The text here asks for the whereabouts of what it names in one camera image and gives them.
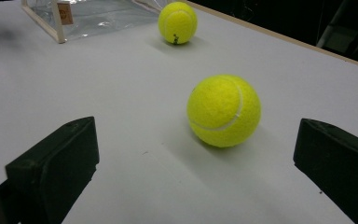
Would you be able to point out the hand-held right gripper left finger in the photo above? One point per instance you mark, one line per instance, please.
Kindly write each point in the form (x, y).
(56, 161)

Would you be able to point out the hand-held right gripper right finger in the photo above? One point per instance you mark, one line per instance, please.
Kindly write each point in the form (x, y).
(341, 161)

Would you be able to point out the clear plastic tote bag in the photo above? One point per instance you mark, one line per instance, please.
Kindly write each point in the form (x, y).
(105, 15)

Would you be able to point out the white table board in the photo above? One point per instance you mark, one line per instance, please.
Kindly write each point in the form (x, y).
(136, 93)

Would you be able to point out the black metal stand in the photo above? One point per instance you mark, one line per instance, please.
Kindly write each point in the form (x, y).
(345, 37)

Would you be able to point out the yellow tennis ball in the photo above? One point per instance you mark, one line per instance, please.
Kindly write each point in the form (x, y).
(177, 21)
(222, 110)

